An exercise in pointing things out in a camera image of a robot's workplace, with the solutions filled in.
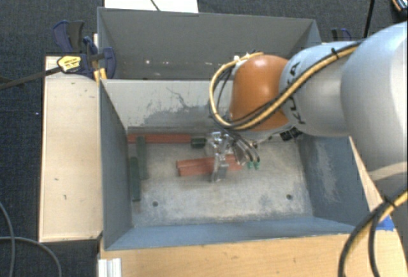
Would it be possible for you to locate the grey metal bin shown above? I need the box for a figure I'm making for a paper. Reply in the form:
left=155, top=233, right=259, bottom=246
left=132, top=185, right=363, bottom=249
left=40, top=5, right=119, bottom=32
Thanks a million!
left=96, top=6, right=372, bottom=251

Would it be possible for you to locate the red-brown flat block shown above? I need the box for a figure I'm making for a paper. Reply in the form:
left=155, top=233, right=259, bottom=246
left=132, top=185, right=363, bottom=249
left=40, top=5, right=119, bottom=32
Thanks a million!
left=127, top=133, right=193, bottom=144
left=176, top=155, right=244, bottom=177

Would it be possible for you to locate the dark green flat block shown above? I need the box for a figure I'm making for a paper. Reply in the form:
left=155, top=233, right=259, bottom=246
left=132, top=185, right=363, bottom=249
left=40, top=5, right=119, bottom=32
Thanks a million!
left=129, top=156, right=142, bottom=202
left=136, top=136, right=150, bottom=181

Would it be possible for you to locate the pale wood flat board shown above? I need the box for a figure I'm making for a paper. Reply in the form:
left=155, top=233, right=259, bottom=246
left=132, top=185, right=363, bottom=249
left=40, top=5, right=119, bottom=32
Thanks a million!
left=38, top=55, right=105, bottom=243

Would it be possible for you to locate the black cylinder on white bracket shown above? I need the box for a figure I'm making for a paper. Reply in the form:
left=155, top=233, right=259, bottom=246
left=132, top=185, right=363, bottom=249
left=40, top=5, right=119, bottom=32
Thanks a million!
left=280, top=128, right=302, bottom=142

